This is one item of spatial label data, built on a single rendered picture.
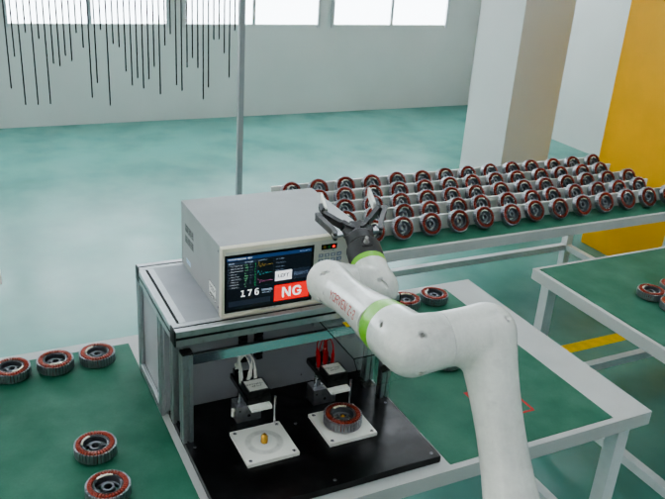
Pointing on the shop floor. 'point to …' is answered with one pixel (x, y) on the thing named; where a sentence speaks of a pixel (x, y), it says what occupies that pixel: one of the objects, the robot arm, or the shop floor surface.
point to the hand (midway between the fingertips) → (345, 196)
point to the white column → (516, 80)
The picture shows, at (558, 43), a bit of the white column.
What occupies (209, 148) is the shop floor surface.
